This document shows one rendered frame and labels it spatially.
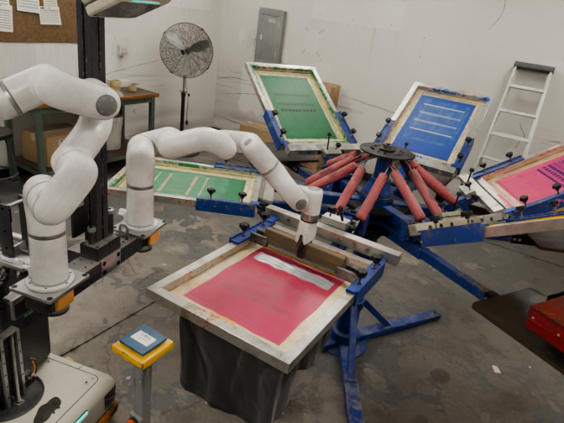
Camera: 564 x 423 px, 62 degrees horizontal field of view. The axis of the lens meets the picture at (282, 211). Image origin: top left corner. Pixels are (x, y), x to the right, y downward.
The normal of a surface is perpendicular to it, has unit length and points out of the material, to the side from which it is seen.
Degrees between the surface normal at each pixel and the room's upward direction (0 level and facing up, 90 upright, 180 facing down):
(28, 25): 90
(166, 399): 0
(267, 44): 90
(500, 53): 90
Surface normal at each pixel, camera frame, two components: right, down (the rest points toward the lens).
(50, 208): 0.47, 0.32
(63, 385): 0.13, -0.91
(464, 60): -0.52, 0.28
